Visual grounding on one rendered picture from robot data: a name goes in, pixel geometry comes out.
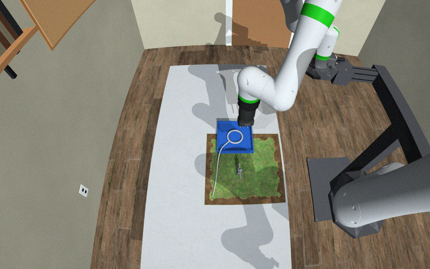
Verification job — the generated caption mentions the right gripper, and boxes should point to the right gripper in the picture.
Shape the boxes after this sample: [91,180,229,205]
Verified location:
[236,97,260,128]

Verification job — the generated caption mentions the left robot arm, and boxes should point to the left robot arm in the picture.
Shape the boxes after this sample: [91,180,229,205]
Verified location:
[333,154,430,228]

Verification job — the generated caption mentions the blue tray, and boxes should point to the blue tray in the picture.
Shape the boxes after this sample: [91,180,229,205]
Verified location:
[217,121,254,154]

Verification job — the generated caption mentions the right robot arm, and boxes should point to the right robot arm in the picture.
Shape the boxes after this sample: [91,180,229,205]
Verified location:
[237,0,345,111]

